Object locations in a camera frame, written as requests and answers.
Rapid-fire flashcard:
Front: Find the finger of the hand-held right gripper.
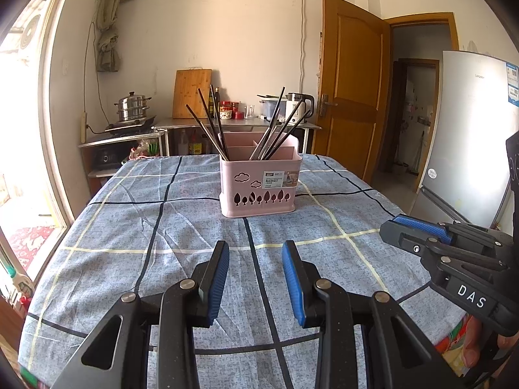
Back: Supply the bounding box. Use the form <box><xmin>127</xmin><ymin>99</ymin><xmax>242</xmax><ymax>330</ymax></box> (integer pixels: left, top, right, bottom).
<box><xmin>391</xmin><ymin>216</ymin><xmax>513</xmax><ymax>260</ymax></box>
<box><xmin>379</xmin><ymin>221</ymin><xmax>509</xmax><ymax>284</ymax></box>

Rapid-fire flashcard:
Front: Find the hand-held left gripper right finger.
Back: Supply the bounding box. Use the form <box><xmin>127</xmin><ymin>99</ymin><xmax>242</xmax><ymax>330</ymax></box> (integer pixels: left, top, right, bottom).
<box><xmin>282</xmin><ymin>240</ymin><xmax>459</xmax><ymax>389</ymax></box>

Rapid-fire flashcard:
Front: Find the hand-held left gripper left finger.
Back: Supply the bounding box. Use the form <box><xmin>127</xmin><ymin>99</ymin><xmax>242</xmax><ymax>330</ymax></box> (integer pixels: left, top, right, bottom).
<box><xmin>51</xmin><ymin>240</ymin><xmax>230</xmax><ymax>389</ymax></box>

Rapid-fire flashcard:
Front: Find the pink plastic utensil basket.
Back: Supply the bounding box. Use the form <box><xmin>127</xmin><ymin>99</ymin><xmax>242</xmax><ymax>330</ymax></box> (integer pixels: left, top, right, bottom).
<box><xmin>219</xmin><ymin>132</ymin><xmax>304</xmax><ymax>218</ymax></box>

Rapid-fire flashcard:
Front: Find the blue checked tablecloth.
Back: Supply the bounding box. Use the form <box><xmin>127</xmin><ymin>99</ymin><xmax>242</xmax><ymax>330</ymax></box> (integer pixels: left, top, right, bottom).
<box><xmin>18</xmin><ymin>154</ymin><xmax>471</xmax><ymax>389</ymax></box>

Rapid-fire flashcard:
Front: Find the silver refrigerator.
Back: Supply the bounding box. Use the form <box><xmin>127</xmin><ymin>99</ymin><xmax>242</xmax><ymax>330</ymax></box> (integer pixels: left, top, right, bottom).
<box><xmin>407</xmin><ymin>51</ymin><xmax>519</xmax><ymax>231</ymax></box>

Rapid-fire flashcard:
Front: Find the small pink woven basket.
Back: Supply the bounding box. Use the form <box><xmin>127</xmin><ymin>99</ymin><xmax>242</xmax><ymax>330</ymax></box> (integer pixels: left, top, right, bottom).
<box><xmin>129</xmin><ymin>146</ymin><xmax>161</xmax><ymax>160</ymax></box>

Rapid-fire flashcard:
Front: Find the wooden door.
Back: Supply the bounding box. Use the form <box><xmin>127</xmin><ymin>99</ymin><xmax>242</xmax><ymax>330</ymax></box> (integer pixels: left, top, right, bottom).
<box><xmin>312</xmin><ymin>0</ymin><xmax>392</xmax><ymax>183</ymax></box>

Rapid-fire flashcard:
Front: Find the steel kitchen counter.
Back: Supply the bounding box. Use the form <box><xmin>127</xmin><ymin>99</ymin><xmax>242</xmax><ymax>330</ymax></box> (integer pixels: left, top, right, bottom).
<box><xmin>154</xmin><ymin>115</ymin><xmax>321</xmax><ymax>157</ymax></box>

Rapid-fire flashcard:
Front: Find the black kitchen appliance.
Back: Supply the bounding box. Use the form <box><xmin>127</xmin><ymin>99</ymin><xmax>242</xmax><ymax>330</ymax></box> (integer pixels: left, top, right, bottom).
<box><xmin>94</xmin><ymin>148</ymin><xmax>122</xmax><ymax>170</ymax></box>

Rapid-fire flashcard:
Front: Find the white electric kettle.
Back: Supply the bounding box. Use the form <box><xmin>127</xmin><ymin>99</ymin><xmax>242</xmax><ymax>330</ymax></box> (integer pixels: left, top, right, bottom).
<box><xmin>286</xmin><ymin>93</ymin><xmax>315</xmax><ymax>124</ymax></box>

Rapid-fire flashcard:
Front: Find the clear plastic storage container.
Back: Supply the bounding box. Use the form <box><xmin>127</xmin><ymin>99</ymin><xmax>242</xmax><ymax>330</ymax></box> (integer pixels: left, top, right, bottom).
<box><xmin>257</xmin><ymin>94</ymin><xmax>284</xmax><ymax>121</ymax></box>

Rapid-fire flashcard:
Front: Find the black induction cooker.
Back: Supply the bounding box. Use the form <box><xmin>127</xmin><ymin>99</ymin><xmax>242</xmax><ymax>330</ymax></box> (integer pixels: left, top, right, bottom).
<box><xmin>104</xmin><ymin>115</ymin><xmax>157</xmax><ymax>134</ymax></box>

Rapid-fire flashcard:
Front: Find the dark oil bottle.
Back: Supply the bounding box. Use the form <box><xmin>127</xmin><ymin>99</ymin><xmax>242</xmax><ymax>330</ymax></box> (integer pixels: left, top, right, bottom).
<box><xmin>209</xmin><ymin>87</ymin><xmax>222</xmax><ymax>119</ymax></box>

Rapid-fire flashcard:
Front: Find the bamboo cutting board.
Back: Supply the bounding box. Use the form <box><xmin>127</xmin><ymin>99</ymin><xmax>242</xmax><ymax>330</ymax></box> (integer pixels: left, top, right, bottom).
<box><xmin>172</xmin><ymin>69</ymin><xmax>212</xmax><ymax>119</ymax></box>

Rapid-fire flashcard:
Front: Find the red patterned rug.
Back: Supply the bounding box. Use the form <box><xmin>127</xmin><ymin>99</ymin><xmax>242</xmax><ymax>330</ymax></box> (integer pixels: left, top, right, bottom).
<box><xmin>8</xmin><ymin>225</ymin><xmax>55</xmax><ymax>260</ymax></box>

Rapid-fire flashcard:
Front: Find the steel steamer pot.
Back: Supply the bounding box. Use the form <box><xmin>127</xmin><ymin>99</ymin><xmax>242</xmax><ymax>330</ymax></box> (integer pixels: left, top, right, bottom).
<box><xmin>114</xmin><ymin>92</ymin><xmax>152</xmax><ymax>122</ymax></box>

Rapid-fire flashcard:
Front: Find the green capped plastic bottle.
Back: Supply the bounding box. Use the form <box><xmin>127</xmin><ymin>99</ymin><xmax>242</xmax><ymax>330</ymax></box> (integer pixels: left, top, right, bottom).
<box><xmin>6</xmin><ymin>267</ymin><xmax>35</xmax><ymax>296</ymax></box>

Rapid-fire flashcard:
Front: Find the wrapped air conditioner pipe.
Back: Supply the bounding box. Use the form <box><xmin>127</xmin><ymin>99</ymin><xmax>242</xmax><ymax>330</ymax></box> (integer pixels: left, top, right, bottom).
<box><xmin>93</xmin><ymin>0</ymin><xmax>124</xmax><ymax>73</ymax></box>

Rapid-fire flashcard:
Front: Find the outdoor fan unit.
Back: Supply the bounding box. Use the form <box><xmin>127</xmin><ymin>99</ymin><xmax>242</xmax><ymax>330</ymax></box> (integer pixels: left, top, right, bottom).
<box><xmin>16</xmin><ymin>14</ymin><xmax>43</xmax><ymax>49</ymax></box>

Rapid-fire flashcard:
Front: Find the metal door handle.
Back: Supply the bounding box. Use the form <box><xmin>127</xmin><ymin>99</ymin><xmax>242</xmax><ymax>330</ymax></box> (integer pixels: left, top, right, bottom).
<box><xmin>317</xmin><ymin>94</ymin><xmax>338</xmax><ymax>116</ymax></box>

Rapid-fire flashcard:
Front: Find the hanging wall scroll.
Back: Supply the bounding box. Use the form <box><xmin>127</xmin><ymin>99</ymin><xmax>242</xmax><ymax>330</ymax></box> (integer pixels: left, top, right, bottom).
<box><xmin>315</xmin><ymin>30</ymin><xmax>324</xmax><ymax>77</ymax></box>

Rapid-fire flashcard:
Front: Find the wooden door frame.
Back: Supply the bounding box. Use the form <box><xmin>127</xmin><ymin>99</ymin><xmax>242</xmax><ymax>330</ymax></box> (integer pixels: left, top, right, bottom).
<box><xmin>385</xmin><ymin>12</ymin><xmax>459</xmax><ymax>195</ymax></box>

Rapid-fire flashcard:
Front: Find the white wall cable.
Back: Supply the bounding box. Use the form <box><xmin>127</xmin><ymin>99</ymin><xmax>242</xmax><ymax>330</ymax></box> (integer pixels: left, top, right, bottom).
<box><xmin>300</xmin><ymin>0</ymin><xmax>309</xmax><ymax>98</ymax></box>

